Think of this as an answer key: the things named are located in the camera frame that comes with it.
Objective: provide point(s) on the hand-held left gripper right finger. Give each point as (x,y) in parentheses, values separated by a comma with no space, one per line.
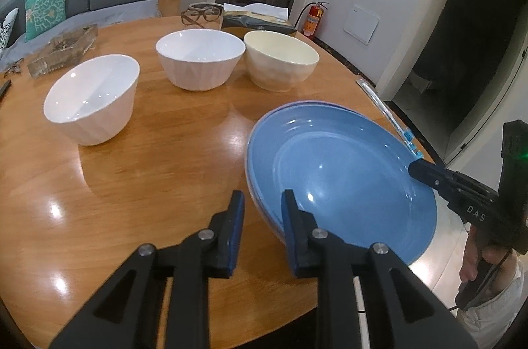
(290,237)

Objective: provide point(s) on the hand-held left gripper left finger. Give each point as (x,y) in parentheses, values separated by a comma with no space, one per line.
(236,233)

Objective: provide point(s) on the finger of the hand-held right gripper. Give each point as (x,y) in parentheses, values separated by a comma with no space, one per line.
(429,176)

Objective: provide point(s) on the blue plate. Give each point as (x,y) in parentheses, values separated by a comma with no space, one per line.
(342,176)

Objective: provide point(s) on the cream faceted bowl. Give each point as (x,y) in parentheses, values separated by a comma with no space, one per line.
(278,64)

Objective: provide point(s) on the white faceted bowl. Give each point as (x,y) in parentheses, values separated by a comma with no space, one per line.
(198,60)
(93,101)

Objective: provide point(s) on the person's right forearm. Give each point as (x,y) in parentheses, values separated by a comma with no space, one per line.
(499,303)

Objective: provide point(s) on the person's right hand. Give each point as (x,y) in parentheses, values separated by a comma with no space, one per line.
(470,262)

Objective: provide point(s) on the packaged blue toothbrush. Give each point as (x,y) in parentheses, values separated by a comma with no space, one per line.
(383,107)

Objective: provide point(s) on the red fire extinguisher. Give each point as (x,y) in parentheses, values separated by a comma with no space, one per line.
(312,21)

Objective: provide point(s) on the tissue box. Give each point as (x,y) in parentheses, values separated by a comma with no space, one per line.
(255,21)

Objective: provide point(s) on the brown eyeglasses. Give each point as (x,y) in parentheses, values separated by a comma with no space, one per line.
(202,16)

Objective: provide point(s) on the glass ashtray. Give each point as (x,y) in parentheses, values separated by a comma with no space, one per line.
(62,50)

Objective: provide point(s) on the black remote control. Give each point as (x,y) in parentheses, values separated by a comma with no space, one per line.
(4,89)

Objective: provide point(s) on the bunch of keys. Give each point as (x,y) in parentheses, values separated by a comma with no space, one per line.
(13,67)

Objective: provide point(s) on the teal patterned cushion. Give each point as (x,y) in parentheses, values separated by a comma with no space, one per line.
(45,9)

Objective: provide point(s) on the white patterned cushion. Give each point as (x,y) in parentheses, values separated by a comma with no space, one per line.
(7,29)

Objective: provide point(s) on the white wall panel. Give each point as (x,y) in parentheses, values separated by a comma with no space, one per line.
(362,24)

